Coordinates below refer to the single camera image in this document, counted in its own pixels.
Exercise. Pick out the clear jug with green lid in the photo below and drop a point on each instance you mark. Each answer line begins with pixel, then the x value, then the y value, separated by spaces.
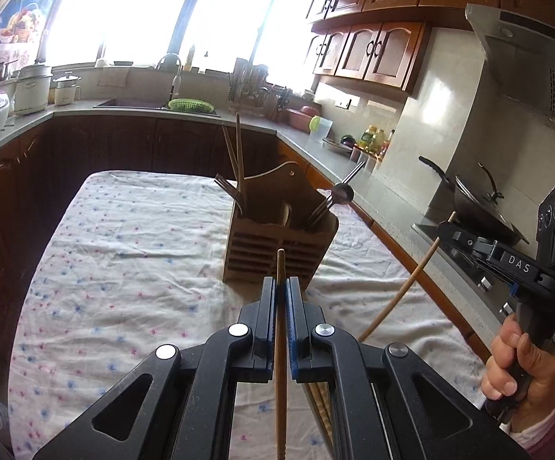
pixel 320 129

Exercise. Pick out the tall white electric cooker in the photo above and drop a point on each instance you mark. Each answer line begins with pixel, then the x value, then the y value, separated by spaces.
pixel 32 90

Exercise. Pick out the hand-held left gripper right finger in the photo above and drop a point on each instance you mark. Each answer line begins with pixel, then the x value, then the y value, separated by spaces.
pixel 296 335

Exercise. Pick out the white floral tablecloth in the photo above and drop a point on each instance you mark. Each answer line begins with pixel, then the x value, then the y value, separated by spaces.
pixel 129 258

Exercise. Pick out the metal fork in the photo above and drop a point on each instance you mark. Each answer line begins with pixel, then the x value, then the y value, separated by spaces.
pixel 227 187

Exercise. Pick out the spice jars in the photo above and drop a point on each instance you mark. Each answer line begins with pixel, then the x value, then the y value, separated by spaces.
pixel 364 157

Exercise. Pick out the yellow cooking oil bottles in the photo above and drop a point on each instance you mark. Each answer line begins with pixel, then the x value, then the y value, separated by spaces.
pixel 372 139

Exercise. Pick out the large kitchen window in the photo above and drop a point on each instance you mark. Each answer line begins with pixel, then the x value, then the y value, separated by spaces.
pixel 177 14

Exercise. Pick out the small white electric pot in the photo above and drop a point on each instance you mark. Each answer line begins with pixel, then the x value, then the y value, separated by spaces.
pixel 66 90

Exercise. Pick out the dish rack with utensils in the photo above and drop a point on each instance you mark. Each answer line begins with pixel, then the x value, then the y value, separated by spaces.
pixel 248 86

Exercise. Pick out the chrome kitchen faucet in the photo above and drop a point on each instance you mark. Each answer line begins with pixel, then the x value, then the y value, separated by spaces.
pixel 176 76

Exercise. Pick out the green plastic basket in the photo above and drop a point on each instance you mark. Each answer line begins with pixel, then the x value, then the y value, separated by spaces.
pixel 191 105

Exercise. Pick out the black wok with lid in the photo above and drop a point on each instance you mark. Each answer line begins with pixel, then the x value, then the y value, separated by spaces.
pixel 478 206

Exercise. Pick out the brown wooden chopstick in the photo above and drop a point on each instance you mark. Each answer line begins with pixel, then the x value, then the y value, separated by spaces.
pixel 280 393
pixel 326 417
pixel 317 407
pixel 402 292

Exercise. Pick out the steel mug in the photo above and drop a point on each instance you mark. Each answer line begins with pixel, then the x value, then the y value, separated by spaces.
pixel 4 71

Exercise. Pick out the plate on countertop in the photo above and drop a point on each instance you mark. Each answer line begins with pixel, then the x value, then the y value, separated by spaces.
pixel 337 144

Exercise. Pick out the wooden cabinets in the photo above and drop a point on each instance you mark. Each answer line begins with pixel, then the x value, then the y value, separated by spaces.
pixel 114 148
pixel 402 24

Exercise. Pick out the yellow bottle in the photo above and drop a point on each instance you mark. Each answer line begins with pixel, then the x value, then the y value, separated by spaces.
pixel 190 59

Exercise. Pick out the grey kitchen countertop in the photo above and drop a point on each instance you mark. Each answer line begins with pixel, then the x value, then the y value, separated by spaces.
pixel 378 201

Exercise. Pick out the metal spoon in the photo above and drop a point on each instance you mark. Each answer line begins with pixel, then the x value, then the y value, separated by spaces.
pixel 342 193

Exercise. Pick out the wooden upper cabinets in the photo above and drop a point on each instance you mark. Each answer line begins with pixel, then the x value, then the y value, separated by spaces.
pixel 402 24

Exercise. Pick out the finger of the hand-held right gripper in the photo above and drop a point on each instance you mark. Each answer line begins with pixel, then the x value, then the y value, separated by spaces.
pixel 459 239

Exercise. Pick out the steel range hood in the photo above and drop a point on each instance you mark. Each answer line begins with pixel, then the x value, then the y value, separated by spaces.
pixel 531 67

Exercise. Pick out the small wall socket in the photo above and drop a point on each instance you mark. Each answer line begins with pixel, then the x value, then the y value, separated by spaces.
pixel 347 102

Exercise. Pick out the small pump dispenser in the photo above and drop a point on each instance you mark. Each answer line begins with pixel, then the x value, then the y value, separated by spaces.
pixel 206 63

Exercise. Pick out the metal chopstick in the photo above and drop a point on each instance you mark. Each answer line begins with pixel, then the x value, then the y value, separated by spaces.
pixel 356 172

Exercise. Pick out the wooden lower cabinets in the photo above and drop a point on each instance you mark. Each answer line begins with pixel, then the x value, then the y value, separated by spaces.
pixel 114 148

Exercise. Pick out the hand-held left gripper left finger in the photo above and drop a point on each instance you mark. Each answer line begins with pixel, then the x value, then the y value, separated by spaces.
pixel 263 335

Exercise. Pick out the wooden utensil holder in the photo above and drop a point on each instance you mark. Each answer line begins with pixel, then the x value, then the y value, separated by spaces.
pixel 277 239

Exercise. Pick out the person's right forearm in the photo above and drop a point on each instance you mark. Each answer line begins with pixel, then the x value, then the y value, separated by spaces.
pixel 546 426

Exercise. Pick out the person's right hand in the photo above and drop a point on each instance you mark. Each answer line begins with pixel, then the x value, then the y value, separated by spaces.
pixel 522 364

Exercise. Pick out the kitchen sink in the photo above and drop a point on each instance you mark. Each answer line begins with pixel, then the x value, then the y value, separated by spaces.
pixel 133 104

